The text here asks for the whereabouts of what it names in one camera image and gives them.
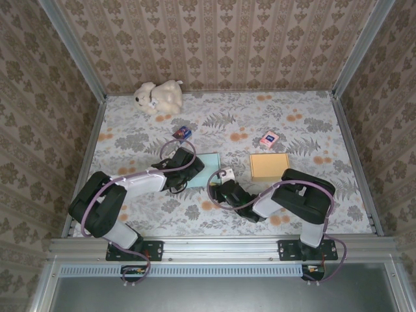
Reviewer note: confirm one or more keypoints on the orange paper box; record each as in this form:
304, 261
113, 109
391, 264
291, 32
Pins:
268, 165

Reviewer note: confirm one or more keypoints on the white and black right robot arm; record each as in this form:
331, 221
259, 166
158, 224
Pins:
305, 201

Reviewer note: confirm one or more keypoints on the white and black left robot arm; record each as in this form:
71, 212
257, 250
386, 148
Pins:
97, 208

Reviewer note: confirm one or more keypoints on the aluminium corner post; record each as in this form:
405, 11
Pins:
78, 55
361, 48

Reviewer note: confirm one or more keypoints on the grey metal sheet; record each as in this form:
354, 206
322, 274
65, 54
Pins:
211, 295

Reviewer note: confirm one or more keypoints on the pink tissue pack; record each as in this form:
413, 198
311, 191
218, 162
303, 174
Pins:
269, 139

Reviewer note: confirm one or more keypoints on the light blue paper box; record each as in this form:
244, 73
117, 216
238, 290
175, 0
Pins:
209, 165

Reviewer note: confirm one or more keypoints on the aluminium side rail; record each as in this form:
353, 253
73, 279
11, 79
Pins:
83, 162
357, 162

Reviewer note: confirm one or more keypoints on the white plush dog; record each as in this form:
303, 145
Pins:
162, 96

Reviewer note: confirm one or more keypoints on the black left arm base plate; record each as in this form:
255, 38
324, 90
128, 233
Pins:
152, 250

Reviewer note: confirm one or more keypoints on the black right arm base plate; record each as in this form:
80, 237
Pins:
287, 250

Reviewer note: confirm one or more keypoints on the blue printed tissue pack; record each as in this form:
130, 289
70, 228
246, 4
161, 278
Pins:
182, 134

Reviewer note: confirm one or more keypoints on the aluminium frame rail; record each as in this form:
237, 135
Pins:
221, 248

